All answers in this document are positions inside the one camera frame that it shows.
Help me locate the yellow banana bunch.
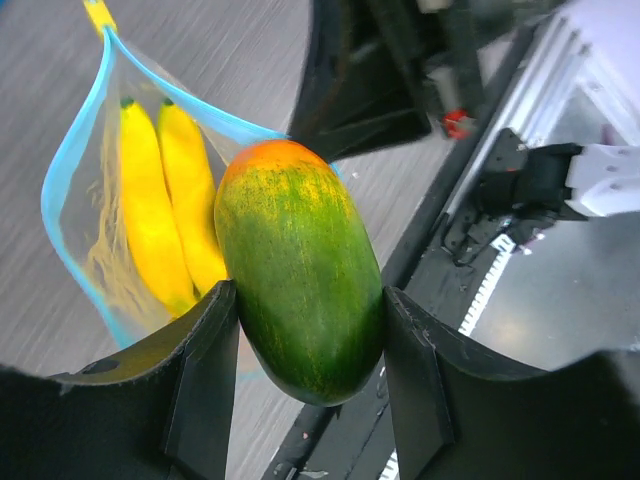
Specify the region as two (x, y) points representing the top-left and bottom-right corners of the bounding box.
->
(119, 98), (227, 317)

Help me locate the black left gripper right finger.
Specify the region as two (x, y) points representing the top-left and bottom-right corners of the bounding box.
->
(385, 288), (639, 479)

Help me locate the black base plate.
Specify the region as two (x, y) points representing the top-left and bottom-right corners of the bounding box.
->
(263, 25), (536, 479)

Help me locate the yellow zipper slider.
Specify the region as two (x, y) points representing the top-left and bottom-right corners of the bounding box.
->
(83, 0), (117, 39)

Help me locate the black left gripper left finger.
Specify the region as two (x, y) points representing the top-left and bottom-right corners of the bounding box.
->
(1, 281), (238, 479)

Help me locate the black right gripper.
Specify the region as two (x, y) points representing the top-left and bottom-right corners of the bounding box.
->
(289, 0), (486, 161)

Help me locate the white slotted cable duct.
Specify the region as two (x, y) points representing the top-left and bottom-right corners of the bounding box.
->
(458, 234), (515, 337)

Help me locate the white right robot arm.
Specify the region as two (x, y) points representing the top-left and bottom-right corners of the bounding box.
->
(289, 1), (639, 277)

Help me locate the clear zip top bag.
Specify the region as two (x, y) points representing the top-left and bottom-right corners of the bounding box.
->
(40, 24), (346, 351)

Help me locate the green orange mango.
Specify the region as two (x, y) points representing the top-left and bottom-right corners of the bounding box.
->
(214, 140), (384, 407)

